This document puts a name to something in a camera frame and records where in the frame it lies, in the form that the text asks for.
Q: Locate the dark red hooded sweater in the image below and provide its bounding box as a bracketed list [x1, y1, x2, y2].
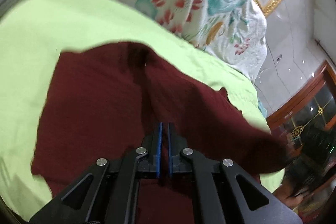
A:
[30, 43, 298, 223]

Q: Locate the brown wooden glass cabinet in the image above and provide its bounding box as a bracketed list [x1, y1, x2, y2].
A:
[266, 60, 336, 162]

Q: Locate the light green bed sheet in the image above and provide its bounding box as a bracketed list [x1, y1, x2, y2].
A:
[1, 0, 284, 221]

